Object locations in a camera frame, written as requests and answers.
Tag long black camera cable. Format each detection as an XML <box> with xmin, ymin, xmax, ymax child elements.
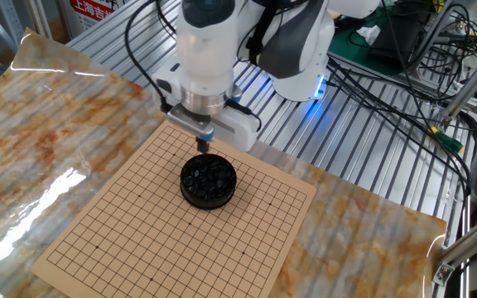
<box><xmin>123</xmin><ymin>0</ymin><xmax>173</xmax><ymax>113</ymax></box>

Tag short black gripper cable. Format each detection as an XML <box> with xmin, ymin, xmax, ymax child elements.
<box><xmin>224</xmin><ymin>99</ymin><xmax>263</xmax><ymax>132</ymax></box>

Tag black box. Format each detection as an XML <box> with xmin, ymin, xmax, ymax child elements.
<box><xmin>366</xmin><ymin>7</ymin><xmax>428</xmax><ymax>67</ymax></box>

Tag grey metal shelf frame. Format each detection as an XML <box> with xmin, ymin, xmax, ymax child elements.
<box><xmin>0</xmin><ymin>0</ymin><xmax>27</xmax><ymax>55</ymax></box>

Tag black bowl of Go stones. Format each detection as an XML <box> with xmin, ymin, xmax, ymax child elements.
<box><xmin>179</xmin><ymin>153</ymin><xmax>239</xmax><ymax>211</ymax></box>

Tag aluminium frame bar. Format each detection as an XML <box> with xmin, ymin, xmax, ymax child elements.
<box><xmin>431</xmin><ymin>210</ymin><xmax>477</xmax><ymax>286</ymax></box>
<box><xmin>441</xmin><ymin>45</ymin><xmax>477</xmax><ymax>121</ymax></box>

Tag grey metal bar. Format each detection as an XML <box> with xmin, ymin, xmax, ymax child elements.
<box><xmin>407</xmin><ymin>0</ymin><xmax>457</xmax><ymax>71</ymax></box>

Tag tan Go board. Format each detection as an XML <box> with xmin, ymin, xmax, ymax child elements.
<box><xmin>30</xmin><ymin>115</ymin><xmax>318</xmax><ymax>298</ymax></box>

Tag green yellow screwdriver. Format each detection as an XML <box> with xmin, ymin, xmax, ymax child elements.
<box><xmin>427</xmin><ymin>126</ymin><xmax>466</xmax><ymax>154</ymax></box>

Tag crumpled white tissue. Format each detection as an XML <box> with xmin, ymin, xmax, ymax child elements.
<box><xmin>354</xmin><ymin>24</ymin><xmax>383</xmax><ymax>46</ymax></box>

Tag red white sign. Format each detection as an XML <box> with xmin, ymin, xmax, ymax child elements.
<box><xmin>69</xmin><ymin>0</ymin><xmax>118</xmax><ymax>30</ymax></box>

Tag white metal post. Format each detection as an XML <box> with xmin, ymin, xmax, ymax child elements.
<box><xmin>25</xmin><ymin>0</ymin><xmax>53</xmax><ymax>41</ymax></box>

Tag orange marble pattern mat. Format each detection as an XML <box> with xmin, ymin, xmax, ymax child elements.
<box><xmin>0</xmin><ymin>27</ymin><xmax>447</xmax><ymax>298</ymax></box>

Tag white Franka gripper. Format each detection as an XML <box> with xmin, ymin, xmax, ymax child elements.
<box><xmin>151</xmin><ymin>61</ymin><xmax>261</xmax><ymax>155</ymax></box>

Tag green cutting mat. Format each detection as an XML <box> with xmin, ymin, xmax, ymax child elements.
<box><xmin>328</xmin><ymin>0</ymin><xmax>434</xmax><ymax>78</ymax></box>

